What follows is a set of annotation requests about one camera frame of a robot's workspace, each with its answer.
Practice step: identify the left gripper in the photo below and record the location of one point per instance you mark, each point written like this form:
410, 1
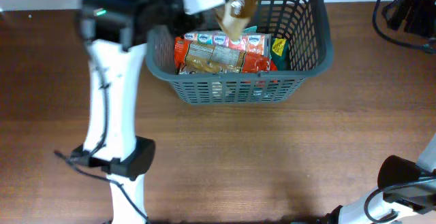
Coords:
191, 19

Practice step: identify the beige brown snack bag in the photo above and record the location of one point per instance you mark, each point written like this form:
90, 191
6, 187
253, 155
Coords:
234, 16
187, 69

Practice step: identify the Kleenex tissue multipack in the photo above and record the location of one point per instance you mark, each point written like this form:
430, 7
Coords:
217, 38

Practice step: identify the green Nescafe coffee bag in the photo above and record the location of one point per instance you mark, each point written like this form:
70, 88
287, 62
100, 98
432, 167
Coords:
276, 49

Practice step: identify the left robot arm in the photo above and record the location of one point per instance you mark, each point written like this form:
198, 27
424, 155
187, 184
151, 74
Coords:
115, 35

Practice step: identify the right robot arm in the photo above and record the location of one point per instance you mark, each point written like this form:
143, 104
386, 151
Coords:
404, 188

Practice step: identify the grey plastic basket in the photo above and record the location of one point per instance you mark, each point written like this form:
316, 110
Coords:
303, 22

